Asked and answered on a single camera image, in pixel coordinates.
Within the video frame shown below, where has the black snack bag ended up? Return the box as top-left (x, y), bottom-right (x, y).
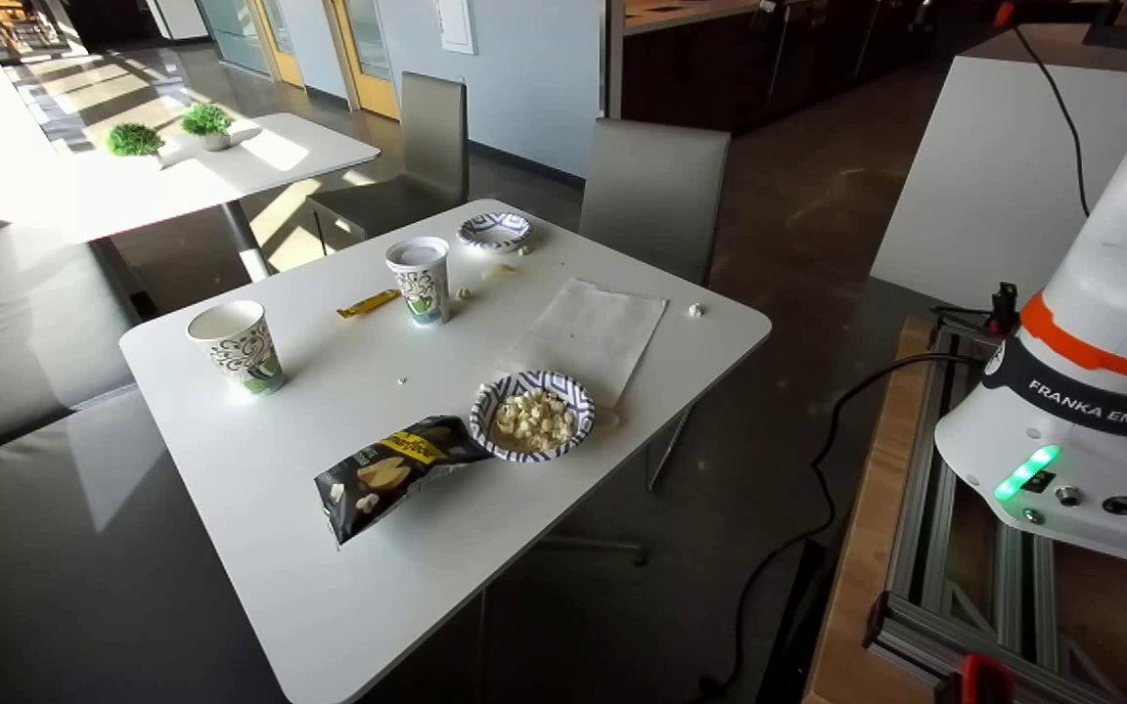
top-left (308, 411), bottom-right (496, 548)

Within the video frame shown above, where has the dark bench sofa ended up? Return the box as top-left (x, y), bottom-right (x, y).
top-left (0, 208), bottom-right (293, 704)

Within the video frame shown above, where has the white square table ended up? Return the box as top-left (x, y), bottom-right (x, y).
top-left (114, 197), bottom-right (777, 704)

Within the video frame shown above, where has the wooden board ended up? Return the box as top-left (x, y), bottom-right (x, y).
top-left (804, 317), bottom-right (946, 704)

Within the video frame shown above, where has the empty blue patterned bowl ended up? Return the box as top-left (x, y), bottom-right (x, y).
top-left (457, 208), bottom-right (535, 257)

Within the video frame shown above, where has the aluminium mounting frame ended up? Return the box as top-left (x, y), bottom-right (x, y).
top-left (864, 308), bottom-right (1127, 704)

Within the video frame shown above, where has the white paper napkin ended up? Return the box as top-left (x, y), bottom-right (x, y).
top-left (505, 273), bottom-right (675, 425)

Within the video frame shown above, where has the dark wooden counter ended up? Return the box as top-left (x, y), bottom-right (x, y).
top-left (608, 0), bottom-right (988, 137)

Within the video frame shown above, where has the white side table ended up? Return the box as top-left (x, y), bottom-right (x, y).
top-left (0, 110), bottom-right (383, 286)

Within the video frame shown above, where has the yellow framed glass door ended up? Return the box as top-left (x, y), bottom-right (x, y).
top-left (198, 0), bottom-right (406, 124)

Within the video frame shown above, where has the patterned paper cup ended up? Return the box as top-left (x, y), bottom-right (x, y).
top-left (383, 234), bottom-right (457, 328)
top-left (186, 299), bottom-right (289, 395)

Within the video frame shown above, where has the black floor cable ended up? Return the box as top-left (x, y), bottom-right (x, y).
top-left (704, 344), bottom-right (1004, 698)

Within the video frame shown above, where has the red black clamp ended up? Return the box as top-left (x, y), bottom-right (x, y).
top-left (989, 279), bottom-right (1025, 344)

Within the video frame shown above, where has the yellow sachet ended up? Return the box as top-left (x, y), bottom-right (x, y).
top-left (333, 286), bottom-right (406, 325)

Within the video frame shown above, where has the blue patterned bowl with food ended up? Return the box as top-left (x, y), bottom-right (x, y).
top-left (468, 368), bottom-right (599, 464)

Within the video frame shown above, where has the small green potted plant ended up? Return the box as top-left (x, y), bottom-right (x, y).
top-left (179, 97), bottom-right (239, 154)
top-left (105, 123), bottom-right (165, 162)

